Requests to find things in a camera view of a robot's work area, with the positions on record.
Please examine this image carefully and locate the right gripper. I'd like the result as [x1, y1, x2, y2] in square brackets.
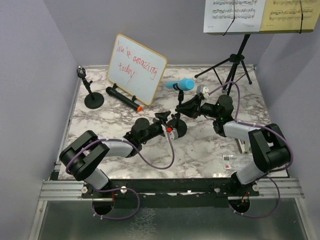
[176, 94, 221, 119]

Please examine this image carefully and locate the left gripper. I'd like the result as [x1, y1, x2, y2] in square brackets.
[140, 111, 174, 144]

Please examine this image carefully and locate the black microphone stand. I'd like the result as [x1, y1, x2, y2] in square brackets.
[76, 66, 105, 110]
[168, 83, 187, 138]

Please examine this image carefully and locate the blue-headed microphone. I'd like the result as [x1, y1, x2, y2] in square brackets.
[165, 78, 195, 91]

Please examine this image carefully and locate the black microphone orange tip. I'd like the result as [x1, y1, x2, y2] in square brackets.
[105, 86, 143, 112]

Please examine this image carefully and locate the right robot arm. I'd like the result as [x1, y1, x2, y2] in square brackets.
[175, 94, 292, 196]

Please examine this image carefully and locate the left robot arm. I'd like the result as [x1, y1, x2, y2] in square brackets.
[59, 111, 171, 198]

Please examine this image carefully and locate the black tripod music stand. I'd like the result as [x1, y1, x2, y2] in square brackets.
[194, 34, 252, 85]

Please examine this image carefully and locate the yellow-framed whiteboard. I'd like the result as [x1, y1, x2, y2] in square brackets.
[106, 33, 168, 106]

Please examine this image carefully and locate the grey stapler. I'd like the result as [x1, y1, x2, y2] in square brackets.
[235, 139, 251, 154]

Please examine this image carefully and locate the clear ruler set packet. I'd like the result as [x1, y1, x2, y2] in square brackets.
[222, 154, 253, 170]

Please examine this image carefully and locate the white sheet music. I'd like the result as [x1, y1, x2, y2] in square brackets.
[203, 0, 266, 36]

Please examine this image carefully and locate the yellow sheet music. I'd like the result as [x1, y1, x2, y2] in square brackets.
[259, 0, 320, 33]

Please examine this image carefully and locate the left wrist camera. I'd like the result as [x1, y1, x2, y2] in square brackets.
[161, 124, 179, 141]

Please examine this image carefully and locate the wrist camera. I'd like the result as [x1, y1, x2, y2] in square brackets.
[161, 124, 179, 141]
[196, 84, 210, 99]

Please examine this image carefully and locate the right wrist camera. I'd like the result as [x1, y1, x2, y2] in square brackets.
[196, 84, 210, 99]

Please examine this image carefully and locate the black mounting rail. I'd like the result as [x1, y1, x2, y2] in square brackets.
[81, 177, 259, 209]

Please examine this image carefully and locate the aluminium frame rail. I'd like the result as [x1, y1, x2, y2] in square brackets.
[38, 178, 305, 201]

